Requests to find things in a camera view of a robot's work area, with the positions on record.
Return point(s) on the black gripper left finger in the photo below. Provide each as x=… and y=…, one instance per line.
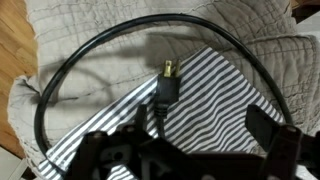
x=140, y=116

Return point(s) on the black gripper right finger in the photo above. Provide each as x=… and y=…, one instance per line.
x=260, y=123

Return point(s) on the striped white grey cloth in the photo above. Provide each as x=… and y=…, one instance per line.
x=213, y=100

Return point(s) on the beige quilted blanket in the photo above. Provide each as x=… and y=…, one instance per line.
x=116, y=43

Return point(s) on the white door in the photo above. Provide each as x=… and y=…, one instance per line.
x=10, y=166

